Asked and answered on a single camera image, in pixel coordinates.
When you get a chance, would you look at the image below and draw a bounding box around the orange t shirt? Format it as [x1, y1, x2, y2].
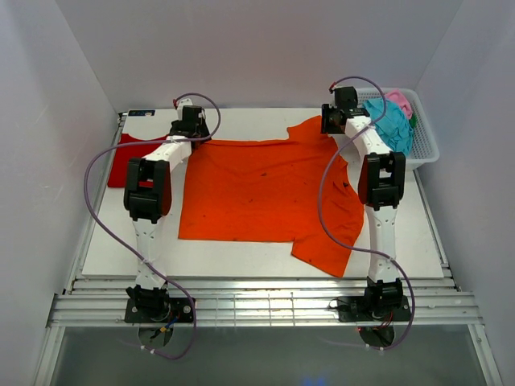
[178, 117, 365, 277]

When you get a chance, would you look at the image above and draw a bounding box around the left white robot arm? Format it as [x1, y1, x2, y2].
[123, 98, 210, 322]

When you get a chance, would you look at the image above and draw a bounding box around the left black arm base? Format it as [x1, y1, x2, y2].
[124, 285, 194, 324]

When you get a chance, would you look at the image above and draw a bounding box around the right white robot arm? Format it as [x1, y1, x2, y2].
[320, 84, 406, 319]

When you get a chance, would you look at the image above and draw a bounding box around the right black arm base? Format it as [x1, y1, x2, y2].
[329, 278, 411, 322]

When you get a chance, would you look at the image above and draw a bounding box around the blue label sticker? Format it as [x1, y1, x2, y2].
[128, 109, 155, 117]

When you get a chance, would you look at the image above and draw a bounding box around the blue t shirt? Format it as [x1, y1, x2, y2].
[375, 100, 414, 156]

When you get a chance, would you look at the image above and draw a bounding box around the pink t shirt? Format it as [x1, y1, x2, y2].
[385, 88, 413, 120]

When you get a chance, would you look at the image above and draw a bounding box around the green garment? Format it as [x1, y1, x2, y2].
[409, 114, 418, 129]

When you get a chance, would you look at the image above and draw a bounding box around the folded red t shirt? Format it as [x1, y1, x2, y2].
[107, 133, 174, 189]

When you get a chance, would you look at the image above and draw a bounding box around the white plastic basket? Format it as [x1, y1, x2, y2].
[348, 88, 439, 170]

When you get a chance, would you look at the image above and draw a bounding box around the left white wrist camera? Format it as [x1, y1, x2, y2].
[173, 96, 194, 109]

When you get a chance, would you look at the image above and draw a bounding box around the aluminium table frame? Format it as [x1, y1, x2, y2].
[31, 112, 504, 386]

